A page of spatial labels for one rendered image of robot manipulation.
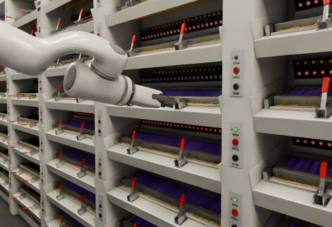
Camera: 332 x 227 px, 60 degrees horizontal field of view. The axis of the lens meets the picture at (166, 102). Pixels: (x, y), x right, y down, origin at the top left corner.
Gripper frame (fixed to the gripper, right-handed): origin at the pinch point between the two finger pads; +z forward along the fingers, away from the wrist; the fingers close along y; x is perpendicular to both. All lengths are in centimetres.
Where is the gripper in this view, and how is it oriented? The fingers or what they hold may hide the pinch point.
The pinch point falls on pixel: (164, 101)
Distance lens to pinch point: 89.7
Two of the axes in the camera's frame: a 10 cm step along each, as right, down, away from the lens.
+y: 6.9, 0.3, -7.3
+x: 1.5, -9.8, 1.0
